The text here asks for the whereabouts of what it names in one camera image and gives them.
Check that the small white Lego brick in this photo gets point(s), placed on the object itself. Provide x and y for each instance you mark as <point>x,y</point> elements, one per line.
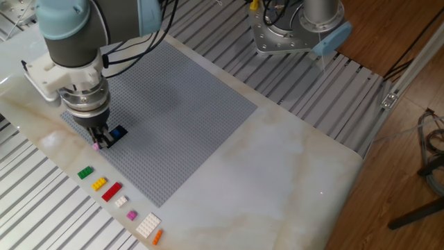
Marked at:
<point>121,201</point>

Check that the orange Lego brick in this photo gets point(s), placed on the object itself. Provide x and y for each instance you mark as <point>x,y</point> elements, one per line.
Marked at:
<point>157,237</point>

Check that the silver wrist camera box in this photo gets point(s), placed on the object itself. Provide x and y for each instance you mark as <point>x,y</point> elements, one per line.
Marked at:
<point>48,95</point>

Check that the aluminium frame beam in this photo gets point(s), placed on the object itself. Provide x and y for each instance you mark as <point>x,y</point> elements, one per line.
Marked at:
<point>416,66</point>

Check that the dark furniture leg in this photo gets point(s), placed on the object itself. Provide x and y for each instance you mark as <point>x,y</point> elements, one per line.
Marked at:
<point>416,215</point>

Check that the white zip tie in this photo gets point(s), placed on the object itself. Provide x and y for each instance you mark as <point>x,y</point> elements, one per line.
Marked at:
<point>322,59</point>

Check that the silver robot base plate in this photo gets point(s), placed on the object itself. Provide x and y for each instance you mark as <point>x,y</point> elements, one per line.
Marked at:
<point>267,38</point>

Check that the white marble slab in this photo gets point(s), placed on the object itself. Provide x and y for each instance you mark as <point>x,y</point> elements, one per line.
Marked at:
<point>260,173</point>

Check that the small yellow object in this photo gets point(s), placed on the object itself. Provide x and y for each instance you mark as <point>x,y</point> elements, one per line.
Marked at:
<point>254,5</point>

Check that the light pink Lego brick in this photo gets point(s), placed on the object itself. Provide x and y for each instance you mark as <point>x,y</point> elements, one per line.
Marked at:
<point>95,147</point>

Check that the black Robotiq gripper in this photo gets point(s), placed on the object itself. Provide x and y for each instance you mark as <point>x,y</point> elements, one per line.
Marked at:
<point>91,119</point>

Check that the small magenta Lego brick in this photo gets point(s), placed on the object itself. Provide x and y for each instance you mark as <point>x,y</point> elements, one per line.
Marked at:
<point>131,215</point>

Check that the yellow Lego brick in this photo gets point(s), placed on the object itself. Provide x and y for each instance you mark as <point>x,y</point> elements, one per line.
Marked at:
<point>99,183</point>

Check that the grey Lego baseplate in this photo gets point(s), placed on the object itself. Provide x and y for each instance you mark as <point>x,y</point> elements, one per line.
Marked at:
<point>173,125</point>

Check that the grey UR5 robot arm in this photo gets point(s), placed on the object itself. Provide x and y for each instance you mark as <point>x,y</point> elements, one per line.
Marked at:
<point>76,41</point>

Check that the red Lego brick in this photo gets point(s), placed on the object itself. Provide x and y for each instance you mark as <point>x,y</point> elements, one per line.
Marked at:
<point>111,191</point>

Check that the perforated aluminium plate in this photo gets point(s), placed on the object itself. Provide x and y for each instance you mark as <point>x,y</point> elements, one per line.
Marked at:
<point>17,10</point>

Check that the dark navy Lego plate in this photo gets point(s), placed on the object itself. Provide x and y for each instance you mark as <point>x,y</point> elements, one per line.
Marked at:
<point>121,129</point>

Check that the blue Lego brick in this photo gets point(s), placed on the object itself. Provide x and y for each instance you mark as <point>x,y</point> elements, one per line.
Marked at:
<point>117,133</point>

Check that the green Lego brick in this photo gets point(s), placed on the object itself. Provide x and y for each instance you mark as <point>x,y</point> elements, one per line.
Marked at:
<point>85,172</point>

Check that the large white Lego plate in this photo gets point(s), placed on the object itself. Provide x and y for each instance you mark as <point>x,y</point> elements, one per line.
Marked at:
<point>148,225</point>

